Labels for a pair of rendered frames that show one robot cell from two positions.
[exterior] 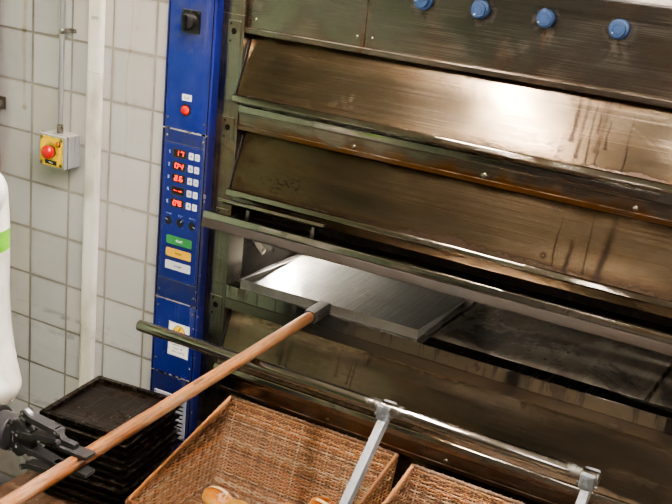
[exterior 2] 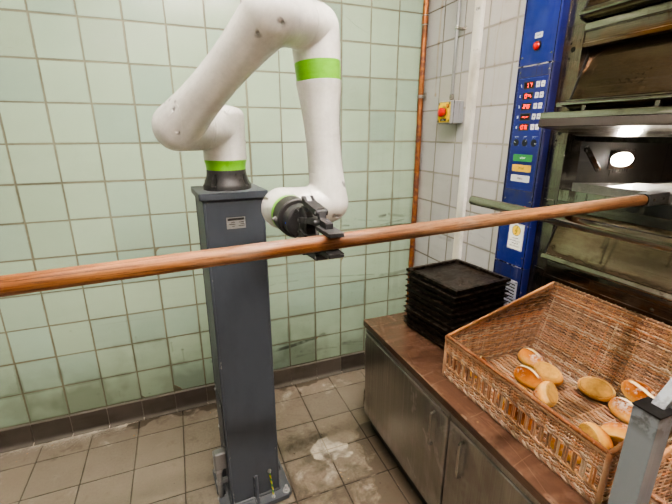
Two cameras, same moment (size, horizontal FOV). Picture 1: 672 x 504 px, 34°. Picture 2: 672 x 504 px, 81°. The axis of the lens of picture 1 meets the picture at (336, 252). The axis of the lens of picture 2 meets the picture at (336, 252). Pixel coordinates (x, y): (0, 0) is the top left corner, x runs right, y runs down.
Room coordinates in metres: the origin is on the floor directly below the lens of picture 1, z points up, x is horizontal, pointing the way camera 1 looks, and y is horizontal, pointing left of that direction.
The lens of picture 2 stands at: (1.34, -0.01, 1.37)
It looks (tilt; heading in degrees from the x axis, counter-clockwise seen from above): 17 degrees down; 41
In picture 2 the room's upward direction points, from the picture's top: straight up
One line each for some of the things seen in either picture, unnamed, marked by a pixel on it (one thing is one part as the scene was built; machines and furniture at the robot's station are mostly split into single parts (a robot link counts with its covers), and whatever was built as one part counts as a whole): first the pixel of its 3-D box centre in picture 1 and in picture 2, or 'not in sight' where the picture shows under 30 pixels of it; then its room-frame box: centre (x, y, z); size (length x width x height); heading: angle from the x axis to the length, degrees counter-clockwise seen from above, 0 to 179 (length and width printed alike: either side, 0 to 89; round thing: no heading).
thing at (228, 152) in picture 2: not in sight; (220, 137); (2.06, 1.08, 1.36); 0.16 x 0.13 x 0.19; 10
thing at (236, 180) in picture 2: not in sight; (223, 177); (2.09, 1.13, 1.23); 0.26 x 0.15 x 0.06; 66
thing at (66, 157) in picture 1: (59, 149); (450, 112); (3.15, 0.85, 1.46); 0.10 x 0.07 x 0.10; 62
